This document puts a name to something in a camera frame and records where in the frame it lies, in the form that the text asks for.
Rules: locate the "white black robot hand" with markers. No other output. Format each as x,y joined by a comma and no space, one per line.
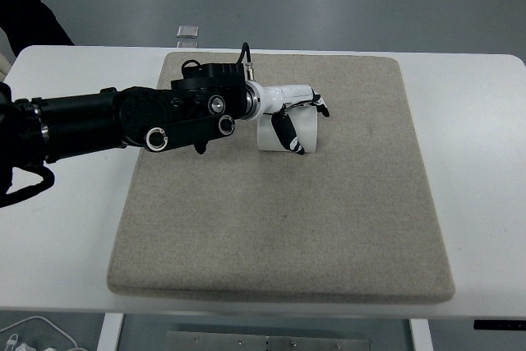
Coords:
276,100

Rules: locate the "white ribbed cup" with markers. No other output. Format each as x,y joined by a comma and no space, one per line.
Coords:
304,120

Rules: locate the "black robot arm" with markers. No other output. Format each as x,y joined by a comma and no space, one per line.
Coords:
202,106

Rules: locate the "small clear floor plate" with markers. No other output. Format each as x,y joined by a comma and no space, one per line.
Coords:
188,31

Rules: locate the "beige felt mat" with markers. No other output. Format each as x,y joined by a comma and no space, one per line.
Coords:
353,222

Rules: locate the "black clothed person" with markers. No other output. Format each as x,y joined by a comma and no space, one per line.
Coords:
31,22

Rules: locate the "white table leg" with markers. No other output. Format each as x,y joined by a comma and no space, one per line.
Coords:
110,332

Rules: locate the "black table control panel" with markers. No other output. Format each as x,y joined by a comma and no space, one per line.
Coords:
501,325

